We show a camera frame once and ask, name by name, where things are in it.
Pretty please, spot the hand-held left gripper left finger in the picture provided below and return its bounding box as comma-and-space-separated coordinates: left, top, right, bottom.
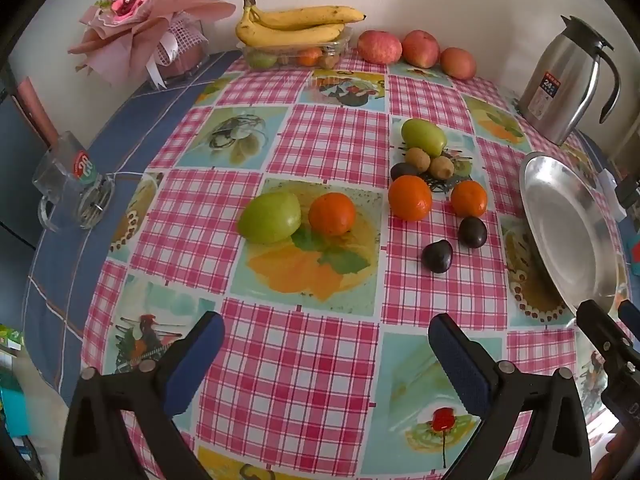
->
59, 311, 226, 480

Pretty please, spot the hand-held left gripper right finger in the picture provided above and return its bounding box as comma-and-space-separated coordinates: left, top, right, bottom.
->
428, 313, 593, 480

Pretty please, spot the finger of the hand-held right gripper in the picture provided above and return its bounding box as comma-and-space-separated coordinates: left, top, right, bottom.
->
576, 300, 638, 376
618, 299, 640, 331

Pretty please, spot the round metal plate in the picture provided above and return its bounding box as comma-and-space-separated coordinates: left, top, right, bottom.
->
519, 151, 626, 323

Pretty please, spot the green carton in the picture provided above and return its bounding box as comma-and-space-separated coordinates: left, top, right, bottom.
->
0, 324, 24, 352

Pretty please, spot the teal box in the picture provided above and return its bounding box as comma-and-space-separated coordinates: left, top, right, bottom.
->
0, 385, 27, 437

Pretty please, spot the glass mug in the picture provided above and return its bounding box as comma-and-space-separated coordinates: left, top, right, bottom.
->
32, 131, 117, 232

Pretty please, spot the stainless steel thermos jug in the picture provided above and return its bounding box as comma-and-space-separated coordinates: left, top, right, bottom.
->
517, 15, 622, 146

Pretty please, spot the pink checked tablecloth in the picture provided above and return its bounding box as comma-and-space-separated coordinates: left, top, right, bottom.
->
80, 52, 631, 480

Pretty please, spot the red apple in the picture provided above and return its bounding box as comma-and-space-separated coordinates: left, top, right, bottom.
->
440, 47, 477, 80
357, 30, 403, 65
401, 30, 442, 68

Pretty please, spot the pink panel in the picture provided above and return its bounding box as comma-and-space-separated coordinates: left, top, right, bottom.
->
14, 77, 63, 148

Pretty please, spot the clear glass vase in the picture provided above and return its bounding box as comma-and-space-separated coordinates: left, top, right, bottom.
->
147, 17, 210, 87

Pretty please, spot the clear plastic container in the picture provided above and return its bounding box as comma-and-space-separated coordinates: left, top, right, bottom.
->
237, 27, 353, 69

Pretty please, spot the bunch of yellow bananas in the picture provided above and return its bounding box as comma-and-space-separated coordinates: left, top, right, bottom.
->
235, 0, 367, 48

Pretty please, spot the pink flower bouquet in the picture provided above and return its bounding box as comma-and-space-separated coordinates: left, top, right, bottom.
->
67, 0, 237, 91

